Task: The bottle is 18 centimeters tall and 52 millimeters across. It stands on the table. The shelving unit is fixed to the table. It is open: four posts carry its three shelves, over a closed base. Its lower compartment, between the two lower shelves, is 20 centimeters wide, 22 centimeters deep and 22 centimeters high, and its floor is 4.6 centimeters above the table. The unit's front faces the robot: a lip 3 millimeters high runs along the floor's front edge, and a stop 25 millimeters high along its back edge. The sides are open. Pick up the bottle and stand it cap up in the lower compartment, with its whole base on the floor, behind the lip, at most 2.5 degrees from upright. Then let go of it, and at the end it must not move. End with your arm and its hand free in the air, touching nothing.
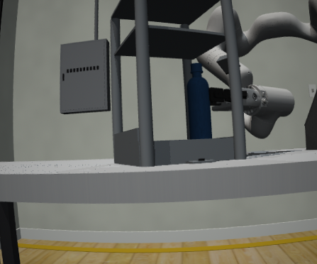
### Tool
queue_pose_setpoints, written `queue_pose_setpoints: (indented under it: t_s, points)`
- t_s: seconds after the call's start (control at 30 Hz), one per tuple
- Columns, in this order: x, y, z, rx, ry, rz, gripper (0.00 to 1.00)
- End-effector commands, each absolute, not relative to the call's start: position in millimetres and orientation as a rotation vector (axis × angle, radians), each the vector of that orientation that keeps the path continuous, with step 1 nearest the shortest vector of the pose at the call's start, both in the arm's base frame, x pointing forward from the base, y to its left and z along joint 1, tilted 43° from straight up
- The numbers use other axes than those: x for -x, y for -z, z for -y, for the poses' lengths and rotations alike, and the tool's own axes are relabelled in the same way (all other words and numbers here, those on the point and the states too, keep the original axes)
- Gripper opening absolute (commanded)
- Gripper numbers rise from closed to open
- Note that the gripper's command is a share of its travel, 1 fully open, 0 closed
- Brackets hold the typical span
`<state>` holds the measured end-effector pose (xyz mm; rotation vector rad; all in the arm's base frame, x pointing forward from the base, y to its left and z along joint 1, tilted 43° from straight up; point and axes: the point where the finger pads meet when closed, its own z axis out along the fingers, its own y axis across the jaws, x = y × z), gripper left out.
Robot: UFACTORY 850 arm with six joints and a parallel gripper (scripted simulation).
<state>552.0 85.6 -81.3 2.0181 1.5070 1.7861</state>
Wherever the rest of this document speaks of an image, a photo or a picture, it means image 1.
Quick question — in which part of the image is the grey open shelving unit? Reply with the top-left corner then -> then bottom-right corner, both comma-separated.
111,0 -> 247,167

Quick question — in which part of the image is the dark blue bottle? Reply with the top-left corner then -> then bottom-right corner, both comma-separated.
187,63 -> 212,139

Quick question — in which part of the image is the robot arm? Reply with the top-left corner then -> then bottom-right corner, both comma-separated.
196,0 -> 317,139

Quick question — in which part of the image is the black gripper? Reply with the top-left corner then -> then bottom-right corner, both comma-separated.
208,86 -> 260,114

